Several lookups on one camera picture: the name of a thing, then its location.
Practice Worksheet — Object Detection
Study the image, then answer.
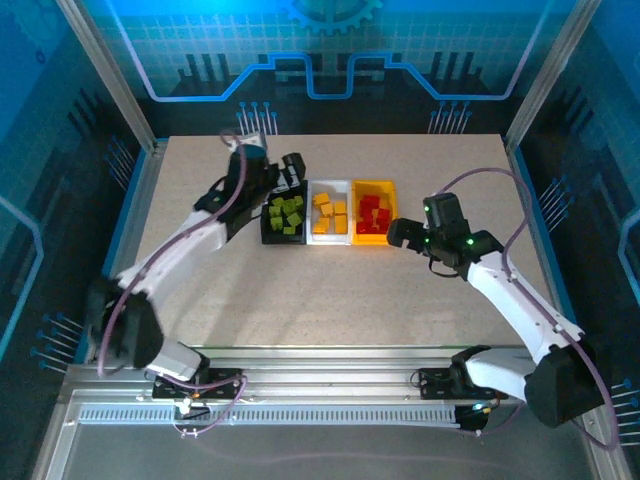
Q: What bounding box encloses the yellow plastic storage bin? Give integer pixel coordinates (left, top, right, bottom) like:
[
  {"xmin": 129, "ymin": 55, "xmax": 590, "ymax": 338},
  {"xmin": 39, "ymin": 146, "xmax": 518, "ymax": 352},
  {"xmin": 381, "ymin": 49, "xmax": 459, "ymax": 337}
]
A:
[{"xmin": 351, "ymin": 178, "xmax": 400, "ymax": 246}]

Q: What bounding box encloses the black plastic storage bin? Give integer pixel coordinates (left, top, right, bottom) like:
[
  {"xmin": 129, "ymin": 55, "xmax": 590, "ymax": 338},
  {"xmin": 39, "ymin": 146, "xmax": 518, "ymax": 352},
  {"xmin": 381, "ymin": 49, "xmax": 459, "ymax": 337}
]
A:
[{"xmin": 260, "ymin": 179, "xmax": 310, "ymax": 246}]

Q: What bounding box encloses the white plastic storage bin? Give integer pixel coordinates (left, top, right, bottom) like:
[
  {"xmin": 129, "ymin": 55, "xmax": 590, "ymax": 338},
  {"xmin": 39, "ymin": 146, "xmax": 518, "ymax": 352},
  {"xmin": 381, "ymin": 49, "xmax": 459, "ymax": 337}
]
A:
[{"xmin": 306, "ymin": 178, "xmax": 354, "ymax": 247}]

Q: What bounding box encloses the blue table edge strip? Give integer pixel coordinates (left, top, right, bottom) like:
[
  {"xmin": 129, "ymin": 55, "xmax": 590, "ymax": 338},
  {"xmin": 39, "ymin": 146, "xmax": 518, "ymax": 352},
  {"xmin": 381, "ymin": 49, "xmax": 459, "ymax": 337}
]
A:
[
  {"xmin": 508, "ymin": 143, "xmax": 592, "ymax": 365},
  {"xmin": 73, "ymin": 147, "xmax": 151, "ymax": 364}
]

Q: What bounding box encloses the black electronics box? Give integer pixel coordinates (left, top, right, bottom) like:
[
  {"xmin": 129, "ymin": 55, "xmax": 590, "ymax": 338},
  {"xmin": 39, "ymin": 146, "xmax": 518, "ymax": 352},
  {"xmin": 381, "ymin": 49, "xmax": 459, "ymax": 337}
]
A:
[{"xmin": 453, "ymin": 403, "xmax": 492, "ymax": 435}]

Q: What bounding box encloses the grey metal panel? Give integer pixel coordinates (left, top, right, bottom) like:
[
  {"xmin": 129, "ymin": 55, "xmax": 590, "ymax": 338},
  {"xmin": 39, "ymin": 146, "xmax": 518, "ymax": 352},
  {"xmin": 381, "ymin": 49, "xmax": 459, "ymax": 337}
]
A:
[{"xmin": 29, "ymin": 389, "xmax": 634, "ymax": 480}]

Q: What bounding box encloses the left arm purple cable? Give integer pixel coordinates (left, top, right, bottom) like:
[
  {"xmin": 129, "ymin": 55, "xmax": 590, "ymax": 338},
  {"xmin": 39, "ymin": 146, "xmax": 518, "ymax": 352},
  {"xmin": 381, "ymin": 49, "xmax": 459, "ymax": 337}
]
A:
[{"xmin": 97, "ymin": 128, "xmax": 250, "ymax": 439}]

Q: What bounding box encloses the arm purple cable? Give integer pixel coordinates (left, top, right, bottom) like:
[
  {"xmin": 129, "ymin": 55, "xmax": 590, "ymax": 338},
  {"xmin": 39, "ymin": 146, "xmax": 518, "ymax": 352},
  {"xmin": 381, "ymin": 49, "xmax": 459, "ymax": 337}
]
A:
[
  {"xmin": 97, "ymin": 128, "xmax": 250, "ymax": 439},
  {"xmin": 432, "ymin": 167, "xmax": 621, "ymax": 452}
]

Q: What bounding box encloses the short black right wrist cable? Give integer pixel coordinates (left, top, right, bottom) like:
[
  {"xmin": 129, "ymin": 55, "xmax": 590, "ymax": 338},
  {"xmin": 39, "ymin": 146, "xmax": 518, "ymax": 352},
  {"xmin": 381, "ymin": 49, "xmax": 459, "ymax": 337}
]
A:
[{"xmin": 427, "ymin": 257, "xmax": 464, "ymax": 279}]

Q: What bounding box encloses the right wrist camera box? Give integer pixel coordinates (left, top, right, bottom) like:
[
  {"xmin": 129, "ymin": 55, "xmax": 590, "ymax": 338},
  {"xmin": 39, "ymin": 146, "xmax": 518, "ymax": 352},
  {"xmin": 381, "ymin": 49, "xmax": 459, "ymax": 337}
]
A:
[{"xmin": 422, "ymin": 192, "xmax": 471, "ymax": 236}]

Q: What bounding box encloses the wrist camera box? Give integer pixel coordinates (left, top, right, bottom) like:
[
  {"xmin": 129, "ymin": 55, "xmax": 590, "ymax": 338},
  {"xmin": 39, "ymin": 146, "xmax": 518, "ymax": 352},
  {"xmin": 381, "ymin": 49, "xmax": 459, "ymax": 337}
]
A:
[
  {"xmin": 227, "ymin": 130, "xmax": 271, "ymax": 171},
  {"xmin": 422, "ymin": 192, "xmax": 471, "ymax": 236}
]

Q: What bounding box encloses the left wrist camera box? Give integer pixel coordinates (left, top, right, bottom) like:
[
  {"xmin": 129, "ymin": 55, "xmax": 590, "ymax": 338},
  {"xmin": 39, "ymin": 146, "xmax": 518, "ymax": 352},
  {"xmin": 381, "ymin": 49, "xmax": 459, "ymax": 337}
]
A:
[{"xmin": 227, "ymin": 130, "xmax": 271, "ymax": 171}]

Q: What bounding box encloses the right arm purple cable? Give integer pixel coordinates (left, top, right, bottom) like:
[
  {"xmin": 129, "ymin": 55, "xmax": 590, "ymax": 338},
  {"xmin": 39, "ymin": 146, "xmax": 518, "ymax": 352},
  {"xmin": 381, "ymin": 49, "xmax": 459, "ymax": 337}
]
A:
[{"xmin": 432, "ymin": 167, "xmax": 621, "ymax": 452}]

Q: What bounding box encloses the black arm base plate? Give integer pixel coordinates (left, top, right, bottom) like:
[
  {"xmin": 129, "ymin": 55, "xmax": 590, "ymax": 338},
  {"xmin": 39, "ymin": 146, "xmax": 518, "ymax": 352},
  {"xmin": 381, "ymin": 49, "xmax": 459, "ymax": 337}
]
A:
[
  {"xmin": 417, "ymin": 367, "xmax": 510, "ymax": 401},
  {"xmin": 152, "ymin": 367, "xmax": 245, "ymax": 401}
]

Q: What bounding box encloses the aluminium mounting rail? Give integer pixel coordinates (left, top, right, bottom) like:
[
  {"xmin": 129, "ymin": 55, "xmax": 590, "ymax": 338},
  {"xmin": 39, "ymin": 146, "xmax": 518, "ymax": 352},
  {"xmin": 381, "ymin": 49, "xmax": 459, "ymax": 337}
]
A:
[{"xmin": 58, "ymin": 347, "xmax": 604, "ymax": 401}]

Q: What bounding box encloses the aluminium frame post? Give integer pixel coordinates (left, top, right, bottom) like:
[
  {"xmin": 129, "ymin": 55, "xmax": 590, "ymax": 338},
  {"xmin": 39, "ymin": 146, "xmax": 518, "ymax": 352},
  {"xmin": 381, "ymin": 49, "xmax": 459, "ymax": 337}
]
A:
[
  {"xmin": 504, "ymin": 0, "xmax": 601, "ymax": 151},
  {"xmin": 55, "ymin": 0, "xmax": 161, "ymax": 154}
]

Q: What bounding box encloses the slotted grey cable duct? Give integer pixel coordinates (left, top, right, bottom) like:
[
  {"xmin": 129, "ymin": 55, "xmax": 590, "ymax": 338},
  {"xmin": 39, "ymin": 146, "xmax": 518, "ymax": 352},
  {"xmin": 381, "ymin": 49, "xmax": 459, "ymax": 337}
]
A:
[{"xmin": 79, "ymin": 407, "xmax": 459, "ymax": 426}]

